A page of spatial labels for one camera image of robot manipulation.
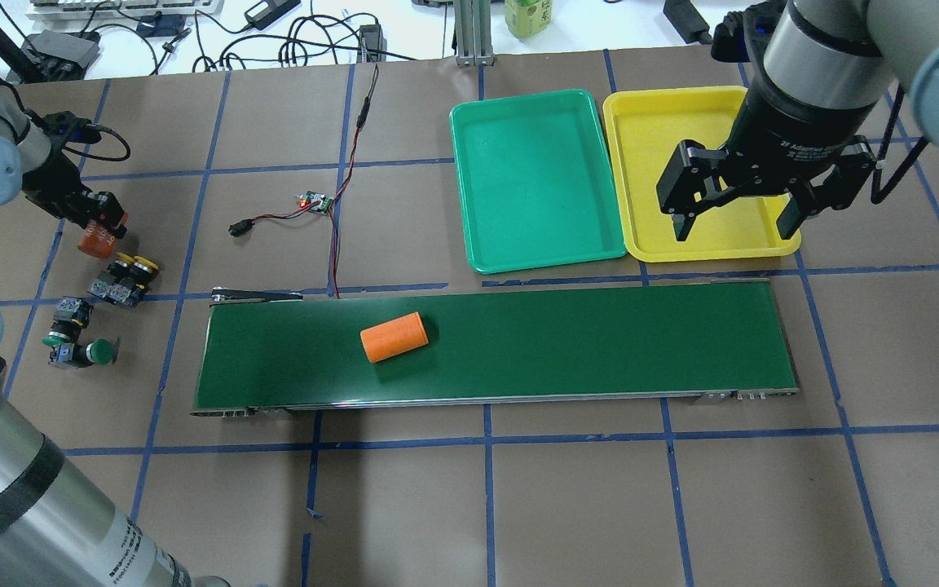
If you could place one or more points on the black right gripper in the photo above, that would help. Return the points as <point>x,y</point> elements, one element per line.
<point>787,129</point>

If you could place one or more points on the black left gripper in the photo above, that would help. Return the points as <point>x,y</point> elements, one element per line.
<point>51,181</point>

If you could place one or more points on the orange cylinder with 4680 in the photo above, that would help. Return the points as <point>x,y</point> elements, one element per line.
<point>97,241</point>

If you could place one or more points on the plain orange cylinder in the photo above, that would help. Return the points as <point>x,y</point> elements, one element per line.
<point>394,337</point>

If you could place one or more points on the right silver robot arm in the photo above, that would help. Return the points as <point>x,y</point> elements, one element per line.
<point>819,69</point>

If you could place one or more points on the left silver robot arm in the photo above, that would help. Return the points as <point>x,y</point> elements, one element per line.
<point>57,528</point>

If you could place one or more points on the black barrel connector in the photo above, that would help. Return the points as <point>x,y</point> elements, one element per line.
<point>241,228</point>

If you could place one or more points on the green plastic tray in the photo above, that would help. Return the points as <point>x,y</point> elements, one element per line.
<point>535,182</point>

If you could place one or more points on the small motor controller board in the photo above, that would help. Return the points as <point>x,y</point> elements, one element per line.
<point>314,202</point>

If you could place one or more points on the green conveyor belt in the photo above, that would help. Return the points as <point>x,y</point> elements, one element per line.
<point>498,348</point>

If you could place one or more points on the black power adapter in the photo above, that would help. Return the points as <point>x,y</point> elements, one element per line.
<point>263,14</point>

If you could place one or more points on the green tea bottle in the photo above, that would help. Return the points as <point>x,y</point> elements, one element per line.
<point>525,19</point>

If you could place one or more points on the aluminium frame post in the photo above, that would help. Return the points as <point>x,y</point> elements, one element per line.
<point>473,34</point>

